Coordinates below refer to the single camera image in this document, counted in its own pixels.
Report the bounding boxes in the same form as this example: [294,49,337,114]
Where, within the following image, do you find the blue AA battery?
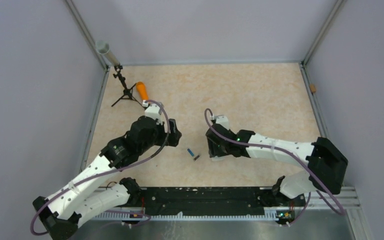
[187,148,195,157]

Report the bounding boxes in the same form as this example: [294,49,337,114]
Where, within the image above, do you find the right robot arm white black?
[205,123,349,206]

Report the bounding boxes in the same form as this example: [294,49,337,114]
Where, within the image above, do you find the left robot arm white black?
[30,116,182,240]

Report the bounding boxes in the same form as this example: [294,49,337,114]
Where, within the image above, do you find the black mini tripod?
[111,65,145,109]

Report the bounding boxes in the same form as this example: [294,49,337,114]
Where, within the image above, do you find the small cork piece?
[309,83,317,94]

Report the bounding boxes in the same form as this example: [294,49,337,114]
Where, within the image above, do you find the grey tube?
[95,40,121,67]

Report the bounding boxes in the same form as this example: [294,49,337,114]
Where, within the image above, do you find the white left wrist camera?
[142,100,164,125]

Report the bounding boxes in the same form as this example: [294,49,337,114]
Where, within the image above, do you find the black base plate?
[134,186,306,217]

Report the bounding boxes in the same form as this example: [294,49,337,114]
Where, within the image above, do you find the white cable duct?
[92,210,291,221]

